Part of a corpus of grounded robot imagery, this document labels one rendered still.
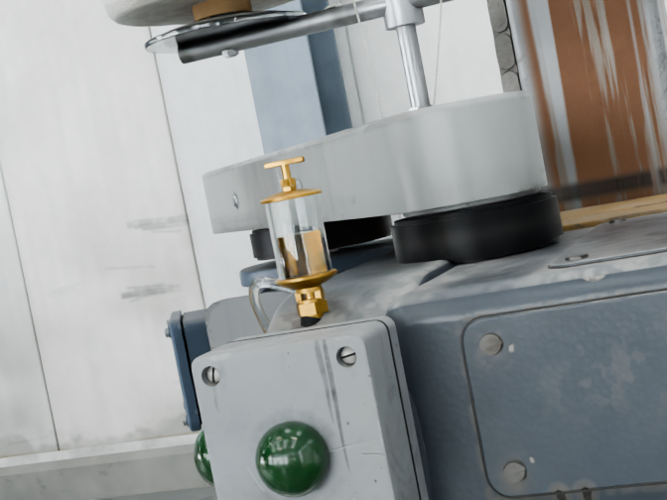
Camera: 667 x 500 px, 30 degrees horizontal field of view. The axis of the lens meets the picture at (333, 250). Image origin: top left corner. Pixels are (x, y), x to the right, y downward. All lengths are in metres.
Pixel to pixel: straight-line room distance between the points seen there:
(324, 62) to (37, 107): 1.60
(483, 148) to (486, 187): 0.02
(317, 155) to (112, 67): 5.69
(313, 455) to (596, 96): 0.57
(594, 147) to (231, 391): 0.55
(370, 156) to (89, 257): 5.90
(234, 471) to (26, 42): 6.21
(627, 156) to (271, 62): 4.64
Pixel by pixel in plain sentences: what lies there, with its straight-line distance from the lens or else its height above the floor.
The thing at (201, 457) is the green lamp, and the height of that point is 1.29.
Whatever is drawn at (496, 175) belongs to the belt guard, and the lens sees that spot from 0.63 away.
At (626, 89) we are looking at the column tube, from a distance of 1.00.
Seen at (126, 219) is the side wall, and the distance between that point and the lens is 6.43.
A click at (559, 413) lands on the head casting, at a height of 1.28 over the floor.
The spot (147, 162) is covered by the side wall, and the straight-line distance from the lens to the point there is 6.35.
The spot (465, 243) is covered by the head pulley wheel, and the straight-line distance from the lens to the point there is 0.63.
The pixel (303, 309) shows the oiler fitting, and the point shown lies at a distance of 0.57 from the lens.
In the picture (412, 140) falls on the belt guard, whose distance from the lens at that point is 0.64.
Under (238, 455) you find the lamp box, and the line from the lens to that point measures 0.51.
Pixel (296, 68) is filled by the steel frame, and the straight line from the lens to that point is 5.55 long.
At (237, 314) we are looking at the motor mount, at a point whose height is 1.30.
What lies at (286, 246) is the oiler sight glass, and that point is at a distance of 0.56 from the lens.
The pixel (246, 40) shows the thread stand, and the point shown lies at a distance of 0.90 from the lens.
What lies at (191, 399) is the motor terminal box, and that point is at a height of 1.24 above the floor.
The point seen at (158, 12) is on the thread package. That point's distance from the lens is 0.91.
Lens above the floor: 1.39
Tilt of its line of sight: 3 degrees down
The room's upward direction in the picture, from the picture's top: 11 degrees counter-clockwise
